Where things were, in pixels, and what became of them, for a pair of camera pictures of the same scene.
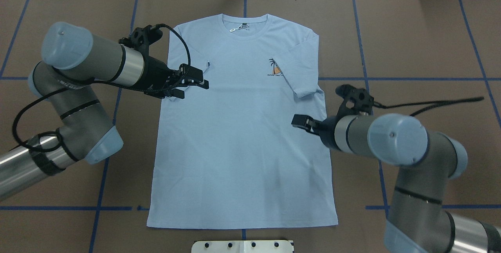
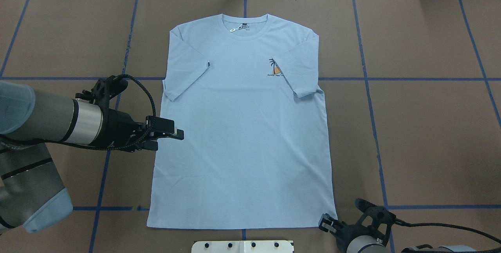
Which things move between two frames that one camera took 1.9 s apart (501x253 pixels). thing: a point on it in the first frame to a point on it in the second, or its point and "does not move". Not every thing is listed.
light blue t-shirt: x=228 y=156 does not move
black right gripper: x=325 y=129 to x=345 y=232
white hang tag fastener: x=243 y=26 does not move
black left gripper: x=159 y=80 to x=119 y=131
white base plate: x=243 y=246 does not move
